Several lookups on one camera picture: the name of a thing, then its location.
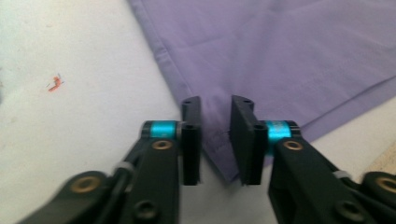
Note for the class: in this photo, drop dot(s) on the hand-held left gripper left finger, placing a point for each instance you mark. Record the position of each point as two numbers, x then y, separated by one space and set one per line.
158 180

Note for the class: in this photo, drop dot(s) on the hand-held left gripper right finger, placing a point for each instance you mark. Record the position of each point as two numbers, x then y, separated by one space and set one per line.
299 180

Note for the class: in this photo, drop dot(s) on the purple shorts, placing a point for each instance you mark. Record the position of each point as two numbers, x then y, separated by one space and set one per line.
264 46

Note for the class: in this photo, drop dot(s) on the white foam mat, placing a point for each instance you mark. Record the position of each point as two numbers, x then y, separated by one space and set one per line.
77 124

